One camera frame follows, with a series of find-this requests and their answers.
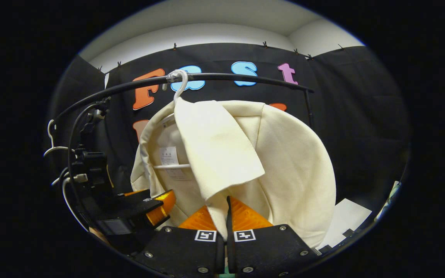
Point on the white clothes hanger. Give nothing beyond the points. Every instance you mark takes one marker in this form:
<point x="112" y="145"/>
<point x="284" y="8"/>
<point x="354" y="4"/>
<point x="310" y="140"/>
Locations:
<point x="58" y="148"/>
<point x="184" y="83"/>

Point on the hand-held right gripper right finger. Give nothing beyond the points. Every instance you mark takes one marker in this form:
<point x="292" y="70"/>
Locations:
<point x="269" y="247"/>

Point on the white electronic device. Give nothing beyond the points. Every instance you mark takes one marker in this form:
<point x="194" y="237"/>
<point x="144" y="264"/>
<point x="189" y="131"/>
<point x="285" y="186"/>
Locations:
<point x="390" y="197"/>

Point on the white paper sheet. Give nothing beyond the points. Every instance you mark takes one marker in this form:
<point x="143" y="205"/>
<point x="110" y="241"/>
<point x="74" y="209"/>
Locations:
<point x="346" y="220"/>

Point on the black backdrop cloth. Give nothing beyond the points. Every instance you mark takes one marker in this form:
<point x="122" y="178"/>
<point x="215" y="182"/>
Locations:
<point x="361" y="116"/>

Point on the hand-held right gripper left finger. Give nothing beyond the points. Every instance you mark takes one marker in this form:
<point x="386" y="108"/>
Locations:
<point x="180" y="247"/>

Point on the black clothes rack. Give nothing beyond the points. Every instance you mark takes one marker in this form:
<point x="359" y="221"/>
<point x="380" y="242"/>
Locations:
<point x="226" y="76"/>

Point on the cream shirt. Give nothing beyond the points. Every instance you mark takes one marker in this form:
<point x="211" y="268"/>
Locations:
<point x="284" y="162"/>

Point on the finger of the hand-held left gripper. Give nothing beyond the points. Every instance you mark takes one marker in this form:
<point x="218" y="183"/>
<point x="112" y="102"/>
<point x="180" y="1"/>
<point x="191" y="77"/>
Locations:
<point x="133" y="193"/>
<point x="160" y="208"/>

